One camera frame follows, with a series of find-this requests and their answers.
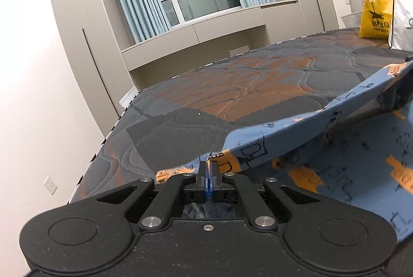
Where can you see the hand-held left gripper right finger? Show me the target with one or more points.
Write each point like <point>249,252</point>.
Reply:
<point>212,181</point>

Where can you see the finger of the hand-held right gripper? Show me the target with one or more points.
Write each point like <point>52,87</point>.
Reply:
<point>388,98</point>

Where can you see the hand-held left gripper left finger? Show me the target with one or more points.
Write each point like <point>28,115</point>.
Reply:
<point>202,181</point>

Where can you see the blue orange printed pants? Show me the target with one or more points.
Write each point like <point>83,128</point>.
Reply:
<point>322,148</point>

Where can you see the yellow plastic bag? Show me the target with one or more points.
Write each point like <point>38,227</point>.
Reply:
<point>376,17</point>

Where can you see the white plastic bag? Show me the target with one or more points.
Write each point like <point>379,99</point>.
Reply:
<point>401,15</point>

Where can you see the white pillow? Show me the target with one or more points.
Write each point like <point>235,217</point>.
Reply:
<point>351,19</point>

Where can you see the grey orange quilted mattress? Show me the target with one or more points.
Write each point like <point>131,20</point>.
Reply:
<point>251,86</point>

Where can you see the beige window cabinet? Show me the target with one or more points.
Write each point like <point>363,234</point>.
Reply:
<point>219,23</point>

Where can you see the white wall socket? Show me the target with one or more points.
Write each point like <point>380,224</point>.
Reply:
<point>239,49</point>
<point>50,184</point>

